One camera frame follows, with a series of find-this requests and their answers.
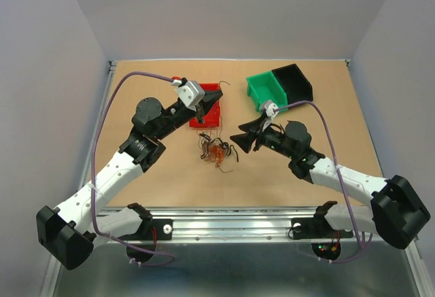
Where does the purple cable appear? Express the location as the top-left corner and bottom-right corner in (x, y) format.
(90, 71), (177, 268)
(277, 100), (373, 265)

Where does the red plastic bin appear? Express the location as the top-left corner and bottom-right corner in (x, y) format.
(188, 83), (220, 128)

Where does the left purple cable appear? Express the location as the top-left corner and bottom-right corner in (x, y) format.
(90, 71), (177, 268)

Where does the black plastic bin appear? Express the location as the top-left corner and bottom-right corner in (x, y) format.
(272, 64), (313, 104)

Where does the aluminium rail frame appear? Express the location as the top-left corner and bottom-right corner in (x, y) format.
(54, 60), (432, 296)

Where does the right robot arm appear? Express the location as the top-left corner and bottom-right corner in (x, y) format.
(230, 118), (431, 249)

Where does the orange black cable bundle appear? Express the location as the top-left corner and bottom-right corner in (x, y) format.
(193, 79), (241, 174)

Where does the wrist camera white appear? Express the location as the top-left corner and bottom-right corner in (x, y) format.
(171, 77), (205, 111)
(259, 100), (279, 121)

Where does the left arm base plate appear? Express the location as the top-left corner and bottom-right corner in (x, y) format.
(122, 218), (173, 241)

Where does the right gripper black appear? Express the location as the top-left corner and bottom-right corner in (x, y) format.
(228, 115), (296, 160)

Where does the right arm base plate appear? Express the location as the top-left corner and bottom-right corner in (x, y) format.
(288, 217), (353, 240)

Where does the green plastic bin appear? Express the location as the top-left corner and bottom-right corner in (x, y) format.
(246, 71), (288, 111)

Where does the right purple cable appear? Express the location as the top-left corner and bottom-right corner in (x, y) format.
(277, 100), (373, 265)

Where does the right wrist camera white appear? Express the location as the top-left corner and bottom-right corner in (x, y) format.
(259, 100), (279, 121)

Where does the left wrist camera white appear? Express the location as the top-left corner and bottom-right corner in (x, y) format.
(171, 77), (205, 111)

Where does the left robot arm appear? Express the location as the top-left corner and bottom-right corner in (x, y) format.
(36, 89), (223, 270)

